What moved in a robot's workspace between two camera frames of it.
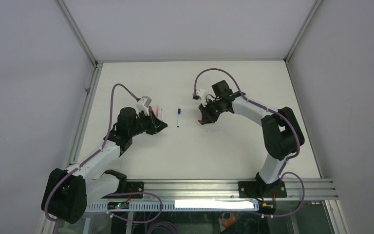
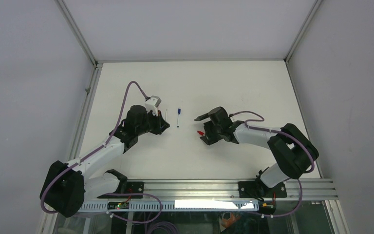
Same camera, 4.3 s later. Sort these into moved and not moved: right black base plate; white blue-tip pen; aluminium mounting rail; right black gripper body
Moved: right black gripper body
Not moved: right black base plate; aluminium mounting rail; white blue-tip pen
